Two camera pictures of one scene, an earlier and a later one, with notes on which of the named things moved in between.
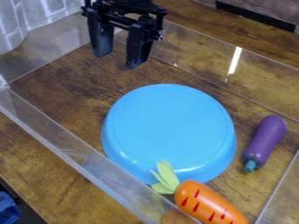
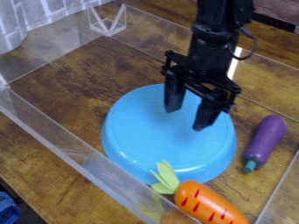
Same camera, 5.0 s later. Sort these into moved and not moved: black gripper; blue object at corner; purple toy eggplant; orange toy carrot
Moved: black gripper
Not moved: orange toy carrot; blue object at corner; purple toy eggplant
